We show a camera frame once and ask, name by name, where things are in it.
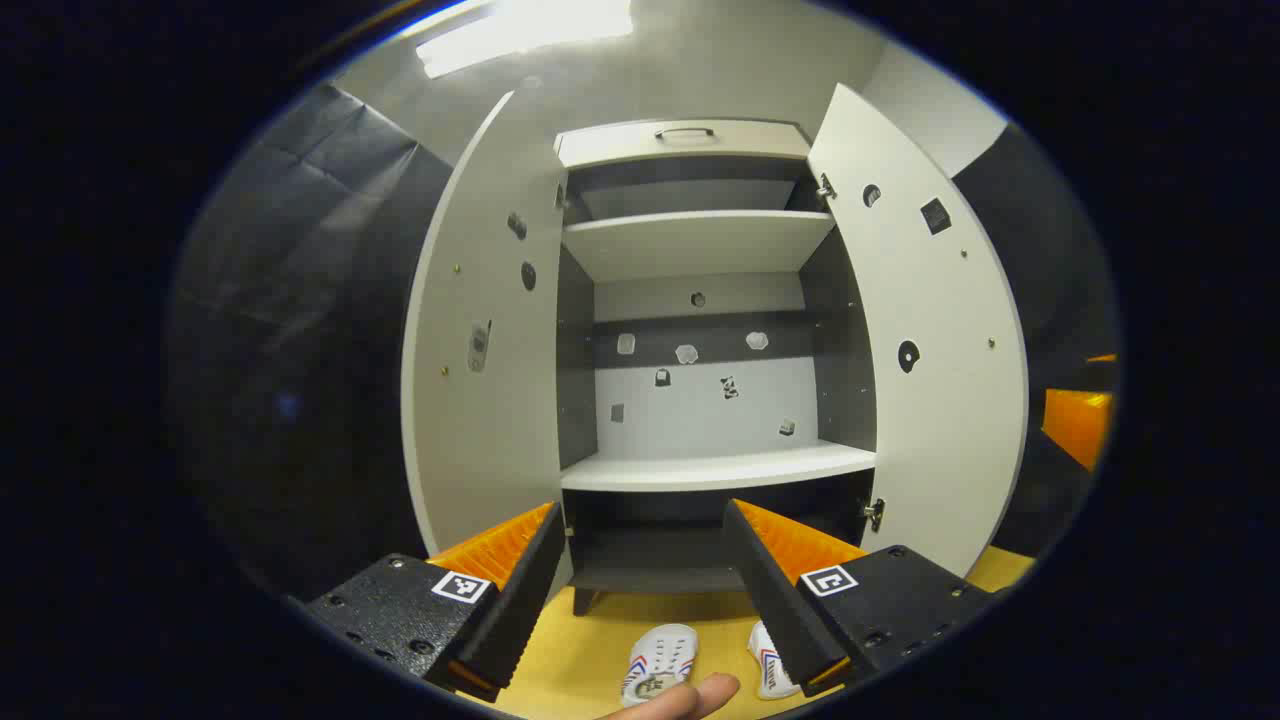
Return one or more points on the white shoe cabinet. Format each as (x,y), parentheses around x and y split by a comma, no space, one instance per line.
(700,420)

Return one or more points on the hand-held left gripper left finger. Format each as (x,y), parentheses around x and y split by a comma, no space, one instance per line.
(525,600)

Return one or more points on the white striped shoe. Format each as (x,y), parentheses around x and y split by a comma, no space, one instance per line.
(660,660)
(770,670)

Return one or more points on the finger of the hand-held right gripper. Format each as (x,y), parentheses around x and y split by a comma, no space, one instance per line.
(1075,425)

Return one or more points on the black backdrop cloth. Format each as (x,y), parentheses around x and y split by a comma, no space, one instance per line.
(1030,260)
(300,300)

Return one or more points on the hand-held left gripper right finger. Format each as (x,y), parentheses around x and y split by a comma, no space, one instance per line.
(770,600)

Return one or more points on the white cabinet drawer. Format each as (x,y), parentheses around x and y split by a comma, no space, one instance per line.
(620,145)

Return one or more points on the ceiling light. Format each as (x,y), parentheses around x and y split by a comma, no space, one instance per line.
(520,30)

